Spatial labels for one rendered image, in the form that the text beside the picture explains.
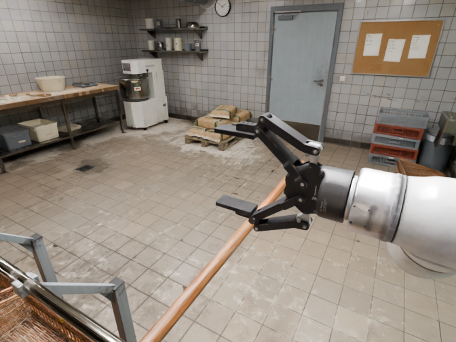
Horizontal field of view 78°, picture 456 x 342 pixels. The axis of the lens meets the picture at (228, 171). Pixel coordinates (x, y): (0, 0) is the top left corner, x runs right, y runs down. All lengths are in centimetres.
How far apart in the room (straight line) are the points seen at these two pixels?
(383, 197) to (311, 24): 486
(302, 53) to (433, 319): 406
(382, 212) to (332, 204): 6
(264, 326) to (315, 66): 411
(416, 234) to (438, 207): 4
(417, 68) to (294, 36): 189
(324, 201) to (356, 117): 481
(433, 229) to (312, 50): 486
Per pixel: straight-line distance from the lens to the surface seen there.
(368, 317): 232
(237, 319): 211
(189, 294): 64
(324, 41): 512
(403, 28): 501
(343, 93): 514
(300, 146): 40
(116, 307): 113
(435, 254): 41
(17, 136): 510
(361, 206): 38
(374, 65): 503
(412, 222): 39
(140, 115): 590
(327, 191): 39
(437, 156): 474
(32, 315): 162
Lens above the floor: 169
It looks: 25 degrees down
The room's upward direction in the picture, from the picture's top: straight up
